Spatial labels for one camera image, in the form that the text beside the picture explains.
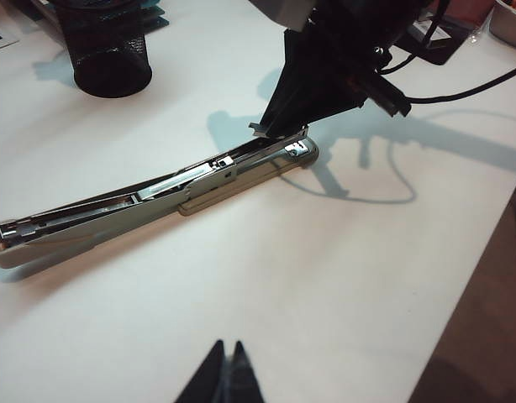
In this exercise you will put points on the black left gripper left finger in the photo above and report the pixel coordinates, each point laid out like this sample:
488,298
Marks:
205,382

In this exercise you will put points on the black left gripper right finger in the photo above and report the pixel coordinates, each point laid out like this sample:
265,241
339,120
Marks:
245,382

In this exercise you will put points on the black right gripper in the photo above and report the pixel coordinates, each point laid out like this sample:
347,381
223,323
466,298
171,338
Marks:
359,38

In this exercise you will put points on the beige long-reach stapler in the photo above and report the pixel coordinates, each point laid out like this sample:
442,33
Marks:
115,218

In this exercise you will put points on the teal flat box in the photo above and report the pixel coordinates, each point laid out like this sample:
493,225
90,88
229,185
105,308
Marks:
157,17

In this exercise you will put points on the black mesh pen holder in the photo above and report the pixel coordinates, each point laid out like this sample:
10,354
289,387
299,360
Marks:
111,63

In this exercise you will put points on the grey round bowl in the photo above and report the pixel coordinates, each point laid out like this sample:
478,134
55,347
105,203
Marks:
510,25

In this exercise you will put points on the white printed card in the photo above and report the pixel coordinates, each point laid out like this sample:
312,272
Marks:
1,42

